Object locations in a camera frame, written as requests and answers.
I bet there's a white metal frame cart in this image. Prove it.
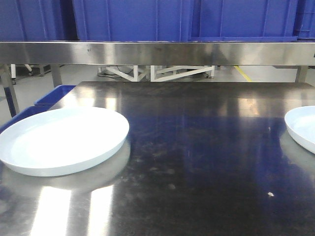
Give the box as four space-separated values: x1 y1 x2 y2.
97 65 215 82

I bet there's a blue crate on shelf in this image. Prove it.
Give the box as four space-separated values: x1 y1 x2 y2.
0 0 66 42
72 0 194 42
190 0 298 42

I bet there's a blue crate far right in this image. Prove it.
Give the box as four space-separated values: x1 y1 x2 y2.
295 0 315 40

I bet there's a light blue plate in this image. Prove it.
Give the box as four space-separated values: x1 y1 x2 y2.
284 106 315 154
0 107 129 177

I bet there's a blue crate on shelf middle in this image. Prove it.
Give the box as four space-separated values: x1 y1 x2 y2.
72 0 194 42

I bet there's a blue floor bin near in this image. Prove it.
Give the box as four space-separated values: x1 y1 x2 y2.
0 106 36 133

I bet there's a blue crate on shelf right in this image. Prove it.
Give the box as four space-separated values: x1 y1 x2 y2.
190 0 298 42

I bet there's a stainless steel shelf frame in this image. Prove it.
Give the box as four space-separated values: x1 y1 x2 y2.
0 42 315 118

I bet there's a blue crate on shelf left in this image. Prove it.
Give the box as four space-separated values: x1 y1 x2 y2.
0 0 66 42

